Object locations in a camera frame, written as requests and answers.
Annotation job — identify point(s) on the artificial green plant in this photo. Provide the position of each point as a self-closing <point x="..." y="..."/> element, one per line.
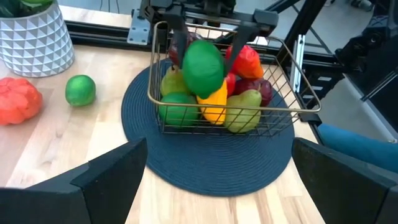
<point x="18" y="7"/>

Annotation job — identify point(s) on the green pear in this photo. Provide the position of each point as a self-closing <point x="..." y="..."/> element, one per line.
<point x="174" y="84"/>
<point x="244" y="112"/>

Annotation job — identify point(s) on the red bell pepper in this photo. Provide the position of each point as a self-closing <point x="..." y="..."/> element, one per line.
<point x="248" y="63"/>

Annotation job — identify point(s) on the black background equipment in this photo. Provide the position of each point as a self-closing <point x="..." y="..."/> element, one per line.
<point x="373" y="46"/>

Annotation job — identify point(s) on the white faceted plant pot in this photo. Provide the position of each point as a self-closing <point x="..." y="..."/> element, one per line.
<point x="34" y="43"/>

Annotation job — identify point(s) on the silver aluminium bracket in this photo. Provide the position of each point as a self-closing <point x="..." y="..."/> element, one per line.
<point x="297" y="62"/>

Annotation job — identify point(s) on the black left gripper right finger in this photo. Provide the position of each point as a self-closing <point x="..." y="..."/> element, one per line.
<point x="348" y="193"/>

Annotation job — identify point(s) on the blue padded seat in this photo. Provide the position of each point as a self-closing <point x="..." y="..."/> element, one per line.
<point x="357" y="147"/>

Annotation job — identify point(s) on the silver mounting plate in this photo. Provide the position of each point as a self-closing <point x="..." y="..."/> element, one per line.
<point x="139" y="29"/>

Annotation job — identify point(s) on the yellow orange mango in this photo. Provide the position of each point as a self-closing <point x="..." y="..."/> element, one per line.
<point x="214" y="105"/>

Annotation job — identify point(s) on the small green lime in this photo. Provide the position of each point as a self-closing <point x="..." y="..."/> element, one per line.
<point x="80" y="91"/>

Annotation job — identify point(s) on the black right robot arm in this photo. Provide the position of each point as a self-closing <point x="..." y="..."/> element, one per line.
<point x="192" y="4"/>

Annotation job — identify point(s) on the black corner bracket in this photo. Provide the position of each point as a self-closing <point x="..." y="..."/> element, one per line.
<point x="311" y="118"/>

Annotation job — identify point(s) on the black frame post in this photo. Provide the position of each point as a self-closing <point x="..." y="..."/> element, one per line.
<point x="303" y="21"/>

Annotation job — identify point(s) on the dark green round fruit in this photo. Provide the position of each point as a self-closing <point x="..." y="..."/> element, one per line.
<point x="178" y="109"/>

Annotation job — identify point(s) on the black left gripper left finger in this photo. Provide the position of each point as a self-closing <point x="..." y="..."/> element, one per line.
<point x="77" y="199"/>

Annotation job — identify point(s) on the round dark blue placemat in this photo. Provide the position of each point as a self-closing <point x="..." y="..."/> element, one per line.
<point x="202" y="165"/>

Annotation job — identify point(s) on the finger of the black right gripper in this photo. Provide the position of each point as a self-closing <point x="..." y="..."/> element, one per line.
<point x="179" y="40"/>
<point x="241" y="40"/>

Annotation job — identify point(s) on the black slotted panel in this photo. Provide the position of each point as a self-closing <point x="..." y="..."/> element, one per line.
<point x="314" y="90"/>

